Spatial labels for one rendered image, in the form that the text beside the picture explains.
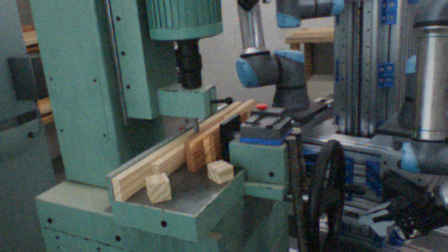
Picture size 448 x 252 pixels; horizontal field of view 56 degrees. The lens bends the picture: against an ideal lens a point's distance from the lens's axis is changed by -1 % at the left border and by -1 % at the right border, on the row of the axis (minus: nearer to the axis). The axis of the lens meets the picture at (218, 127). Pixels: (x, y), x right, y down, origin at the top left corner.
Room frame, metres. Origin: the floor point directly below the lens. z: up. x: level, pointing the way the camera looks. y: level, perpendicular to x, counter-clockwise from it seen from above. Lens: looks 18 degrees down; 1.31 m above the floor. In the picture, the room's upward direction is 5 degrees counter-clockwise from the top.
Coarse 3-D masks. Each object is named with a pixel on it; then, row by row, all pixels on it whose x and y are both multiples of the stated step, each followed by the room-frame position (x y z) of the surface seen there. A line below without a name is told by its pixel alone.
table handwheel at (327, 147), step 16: (336, 144) 0.90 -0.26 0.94; (320, 160) 0.83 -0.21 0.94; (336, 160) 0.93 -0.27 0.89; (320, 176) 0.80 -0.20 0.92; (336, 176) 0.99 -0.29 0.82; (288, 192) 0.92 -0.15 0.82; (304, 192) 0.91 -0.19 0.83; (320, 192) 0.78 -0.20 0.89; (336, 192) 0.87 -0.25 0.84; (320, 208) 0.77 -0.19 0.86; (336, 208) 0.85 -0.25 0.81; (336, 224) 0.94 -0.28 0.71; (320, 240) 0.77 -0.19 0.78; (336, 240) 0.91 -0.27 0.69
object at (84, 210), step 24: (48, 192) 1.08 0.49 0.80; (72, 192) 1.07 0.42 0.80; (96, 192) 1.06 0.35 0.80; (48, 216) 1.03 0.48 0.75; (72, 216) 0.99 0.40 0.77; (96, 216) 0.94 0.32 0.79; (240, 216) 0.87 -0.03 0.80; (264, 216) 0.99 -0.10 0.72; (96, 240) 0.95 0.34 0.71; (120, 240) 0.91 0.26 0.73; (144, 240) 0.88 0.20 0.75; (168, 240) 0.84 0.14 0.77; (216, 240) 0.78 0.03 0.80; (240, 240) 0.86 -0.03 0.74
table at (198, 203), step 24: (240, 168) 0.91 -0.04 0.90; (144, 192) 0.83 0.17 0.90; (192, 192) 0.81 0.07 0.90; (216, 192) 0.80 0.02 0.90; (240, 192) 0.88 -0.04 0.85; (264, 192) 0.87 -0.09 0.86; (120, 216) 0.80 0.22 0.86; (144, 216) 0.77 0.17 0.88; (168, 216) 0.74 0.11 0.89; (192, 216) 0.71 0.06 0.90; (216, 216) 0.78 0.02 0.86; (192, 240) 0.71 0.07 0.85
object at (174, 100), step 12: (180, 84) 1.10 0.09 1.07; (168, 96) 1.04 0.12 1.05; (180, 96) 1.03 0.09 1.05; (192, 96) 1.01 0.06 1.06; (204, 96) 1.00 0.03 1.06; (216, 96) 1.05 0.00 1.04; (168, 108) 1.05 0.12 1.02; (180, 108) 1.03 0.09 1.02; (192, 108) 1.01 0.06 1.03; (204, 108) 1.00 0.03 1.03; (216, 108) 1.05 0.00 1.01
